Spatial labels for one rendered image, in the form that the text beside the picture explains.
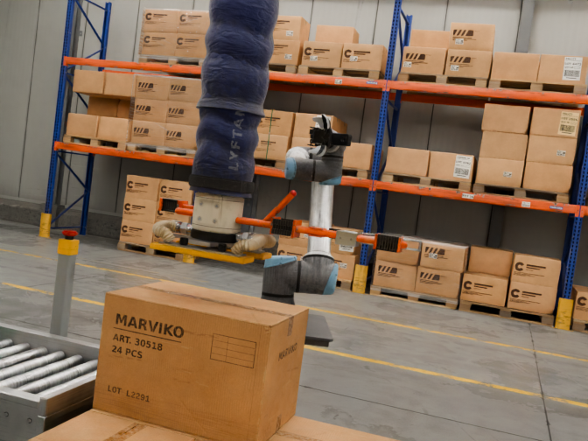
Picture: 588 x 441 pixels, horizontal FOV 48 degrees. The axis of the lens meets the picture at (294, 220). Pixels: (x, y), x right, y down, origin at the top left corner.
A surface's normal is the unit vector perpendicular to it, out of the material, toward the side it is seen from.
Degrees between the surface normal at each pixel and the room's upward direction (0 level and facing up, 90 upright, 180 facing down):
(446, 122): 90
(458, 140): 90
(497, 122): 91
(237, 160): 75
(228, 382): 90
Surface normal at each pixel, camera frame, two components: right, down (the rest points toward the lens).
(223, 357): -0.31, 0.01
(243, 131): 0.55, -0.23
